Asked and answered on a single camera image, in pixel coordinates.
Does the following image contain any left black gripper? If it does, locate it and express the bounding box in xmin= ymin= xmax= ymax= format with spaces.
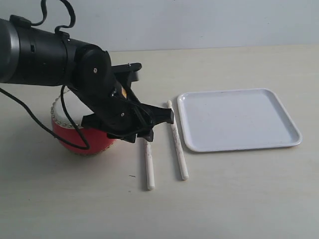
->
xmin=72 ymin=44 xmax=174 ymax=143

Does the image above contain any white wooden drumstick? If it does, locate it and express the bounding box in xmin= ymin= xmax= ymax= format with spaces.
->
xmin=167 ymin=100 xmax=189 ymax=180
xmin=144 ymin=140 xmax=155 ymax=190

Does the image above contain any white plastic tray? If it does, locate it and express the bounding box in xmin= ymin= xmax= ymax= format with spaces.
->
xmin=177 ymin=88 xmax=303 ymax=153

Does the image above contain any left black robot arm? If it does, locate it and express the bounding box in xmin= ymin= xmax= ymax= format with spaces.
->
xmin=0 ymin=19 xmax=174 ymax=143

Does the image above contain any small red drum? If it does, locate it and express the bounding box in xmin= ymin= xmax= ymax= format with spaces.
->
xmin=51 ymin=90 xmax=115 ymax=155

